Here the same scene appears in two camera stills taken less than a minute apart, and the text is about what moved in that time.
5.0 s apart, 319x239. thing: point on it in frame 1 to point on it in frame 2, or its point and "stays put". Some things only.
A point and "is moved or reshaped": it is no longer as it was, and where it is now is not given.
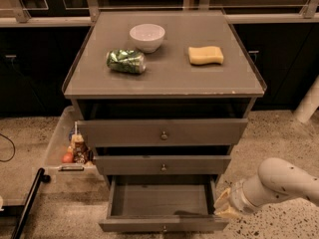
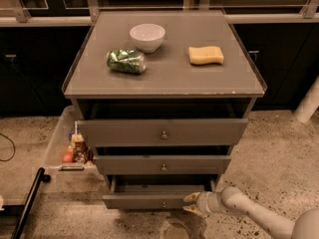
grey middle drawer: (159, 165) stays put
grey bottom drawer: (162, 203) is moved or reshaped
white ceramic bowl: (147, 37) stays put
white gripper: (237, 195) to (203, 202)
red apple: (67, 157) stays put
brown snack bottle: (81, 151) stays put
